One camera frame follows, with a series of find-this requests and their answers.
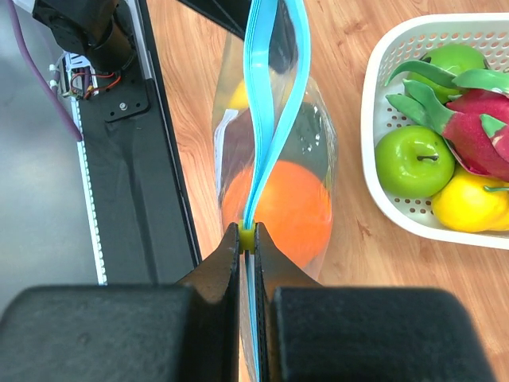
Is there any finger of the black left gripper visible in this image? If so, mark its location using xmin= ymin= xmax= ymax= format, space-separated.
xmin=174 ymin=0 xmax=295 ymax=45

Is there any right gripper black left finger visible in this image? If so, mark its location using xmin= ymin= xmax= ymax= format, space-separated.
xmin=1 ymin=224 xmax=239 ymax=381

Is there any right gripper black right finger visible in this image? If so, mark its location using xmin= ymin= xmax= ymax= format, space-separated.
xmin=254 ymin=224 xmax=495 ymax=381

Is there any orange fake orange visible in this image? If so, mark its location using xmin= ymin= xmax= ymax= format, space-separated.
xmin=220 ymin=159 xmax=334 ymax=270

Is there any blue zip top bag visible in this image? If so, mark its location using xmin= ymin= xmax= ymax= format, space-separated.
xmin=211 ymin=0 xmax=339 ymax=382

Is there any dark green fake avocado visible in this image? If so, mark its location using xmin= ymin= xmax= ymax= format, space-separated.
xmin=279 ymin=102 xmax=328 ymax=181

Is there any green fake apple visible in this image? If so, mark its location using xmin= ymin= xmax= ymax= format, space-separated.
xmin=375 ymin=126 xmax=456 ymax=199

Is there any yellow fake lemon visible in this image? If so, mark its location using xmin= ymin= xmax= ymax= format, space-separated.
xmin=431 ymin=167 xmax=508 ymax=233

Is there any green marked fake fruit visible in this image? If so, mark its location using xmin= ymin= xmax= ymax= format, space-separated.
xmin=407 ymin=44 xmax=490 ymax=104

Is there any pink fake dragon fruit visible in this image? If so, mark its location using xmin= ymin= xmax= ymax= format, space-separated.
xmin=386 ymin=60 xmax=508 ymax=181

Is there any white perforated plastic basket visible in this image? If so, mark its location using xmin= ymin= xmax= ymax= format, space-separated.
xmin=360 ymin=13 xmax=508 ymax=250

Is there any white slotted cable duct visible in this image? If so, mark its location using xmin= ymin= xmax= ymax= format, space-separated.
xmin=69 ymin=99 xmax=108 ymax=286

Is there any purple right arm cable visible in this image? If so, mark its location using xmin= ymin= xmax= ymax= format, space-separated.
xmin=6 ymin=0 xmax=84 ymax=142

